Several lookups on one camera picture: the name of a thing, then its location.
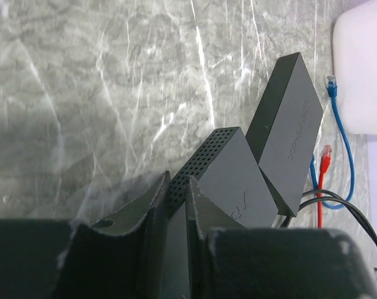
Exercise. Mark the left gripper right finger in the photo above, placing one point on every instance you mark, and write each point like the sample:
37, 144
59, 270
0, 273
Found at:
227, 260

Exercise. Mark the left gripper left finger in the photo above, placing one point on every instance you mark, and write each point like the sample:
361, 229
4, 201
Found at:
120, 256

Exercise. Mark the black box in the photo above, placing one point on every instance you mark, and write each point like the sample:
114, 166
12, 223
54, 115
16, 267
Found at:
229, 176

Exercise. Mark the black network switch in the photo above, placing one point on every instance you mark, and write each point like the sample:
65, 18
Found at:
284, 130

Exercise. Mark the white plastic basin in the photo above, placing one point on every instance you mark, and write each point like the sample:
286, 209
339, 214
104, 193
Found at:
355, 66

